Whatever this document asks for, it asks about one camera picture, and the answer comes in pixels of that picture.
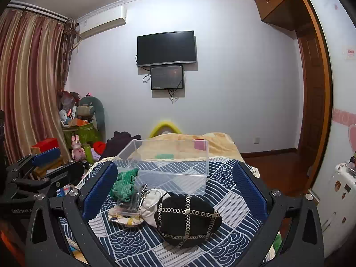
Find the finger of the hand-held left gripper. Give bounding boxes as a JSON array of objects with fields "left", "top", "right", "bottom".
[
  {"left": 6, "top": 146, "right": 62, "bottom": 181},
  {"left": 6, "top": 160, "right": 85, "bottom": 199}
]

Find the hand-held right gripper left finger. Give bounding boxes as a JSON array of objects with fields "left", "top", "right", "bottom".
[{"left": 26, "top": 161, "right": 119, "bottom": 267}]

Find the yellow ring cushion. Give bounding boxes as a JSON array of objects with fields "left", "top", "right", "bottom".
[{"left": 148, "top": 119, "right": 183, "bottom": 139}]

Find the curtain rail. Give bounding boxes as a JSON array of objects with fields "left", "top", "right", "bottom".
[{"left": 7, "top": 1, "right": 71, "bottom": 22}]

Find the white cloth pouch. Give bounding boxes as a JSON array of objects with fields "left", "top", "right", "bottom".
[{"left": 137, "top": 188, "right": 171, "bottom": 228}]

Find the black hat with chain grid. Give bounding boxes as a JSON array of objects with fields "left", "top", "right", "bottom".
[{"left": 156, "top": 192, "right": 223, "bottom": 248}]

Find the blue patterned blanket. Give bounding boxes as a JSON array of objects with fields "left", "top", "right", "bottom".
[{"left": 58, "top": 156, "right": 279, "bottom": 267}]

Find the black wall television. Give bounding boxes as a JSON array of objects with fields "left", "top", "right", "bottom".
[{"left": 136, "top": 30, "right": 198, "bottom": 68}]

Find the floral yellow cloth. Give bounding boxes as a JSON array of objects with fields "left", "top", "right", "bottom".
[{"left": 107, "top": 206, "right": 145, "bottom": 227}]

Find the clear plastic storage box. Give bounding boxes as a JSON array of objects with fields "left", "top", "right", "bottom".
[{"left": 113, "top": 139, "right": 209, "bottom": 196}]

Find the pink bunny toy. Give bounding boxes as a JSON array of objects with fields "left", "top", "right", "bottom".
[{"left": 71, "top": 135, "right": 85, "bottom": 161}]

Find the green knitted cloth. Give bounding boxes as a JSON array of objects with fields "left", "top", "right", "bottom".
[{"left": 110, "top": 168, "right": 140, "bottom": 204}]

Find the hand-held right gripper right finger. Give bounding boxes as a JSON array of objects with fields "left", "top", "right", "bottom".
[{"left": 233, "top": 161, "right": 325, "bottom": 267}]

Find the striped brown curtain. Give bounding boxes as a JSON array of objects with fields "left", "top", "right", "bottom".
[{"left": 0, "top": 7, "right": 78, "bottom": 165}]

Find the wooden overhead cabinet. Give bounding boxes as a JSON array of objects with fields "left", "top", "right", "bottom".
[{"left": 254, "top": 0, "right": 310, "bottom": 32}]

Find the white sliding door pink decor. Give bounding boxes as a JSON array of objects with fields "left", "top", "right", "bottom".
[{"left": 305, "top": 0, "right": 356, "bottom": 258}]

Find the small black wall monitor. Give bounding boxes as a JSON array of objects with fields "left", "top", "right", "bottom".
[{"left": 150, "top": 65, "right": 185, "bottom": 91}]

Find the grey-green plush toy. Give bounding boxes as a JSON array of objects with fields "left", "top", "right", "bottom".
[{"left": 76, "top": 96, "right": 106, "bottom": 134}]

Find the brown wooden door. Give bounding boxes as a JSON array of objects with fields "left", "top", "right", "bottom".
[{"left": 296, "top": 27, "right": 328, "bottom": 162}]

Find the small clear plastic bag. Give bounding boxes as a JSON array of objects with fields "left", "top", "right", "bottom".
[{"left": 117, "top": 191, "right": 143, "bottom": 216}]

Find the red hat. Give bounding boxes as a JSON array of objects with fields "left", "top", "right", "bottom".
[{"left": 92, "top": 142, "right": 108, "bottom": 154}]

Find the white air conditioner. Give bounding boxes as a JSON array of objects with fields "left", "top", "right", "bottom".
[{"left": 76, "top": 5, "right": 127, "bottom": 40}]

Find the white suitcase with stickers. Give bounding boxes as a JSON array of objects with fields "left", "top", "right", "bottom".
[{"left": 319, "top": 161, "right": 356, "bottom": 257}]

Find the red box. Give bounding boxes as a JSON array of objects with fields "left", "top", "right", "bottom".
[{"left": 30, "top": 138, "right": 60, "bottom": 155}]

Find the yellow blanket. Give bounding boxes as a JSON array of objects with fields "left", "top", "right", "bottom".
[{"left": 150, "top": 131, "right": 246, "bottom": 164}]

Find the green fabric bag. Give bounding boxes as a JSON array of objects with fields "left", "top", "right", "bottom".
[{"left": 63, "top": 122, "right": 102, "bottom": 151}]

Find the black clothing pile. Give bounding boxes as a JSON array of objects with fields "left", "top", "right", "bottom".
[{"left": 99, "top": 131, "right": 142, "bottom": 162}]

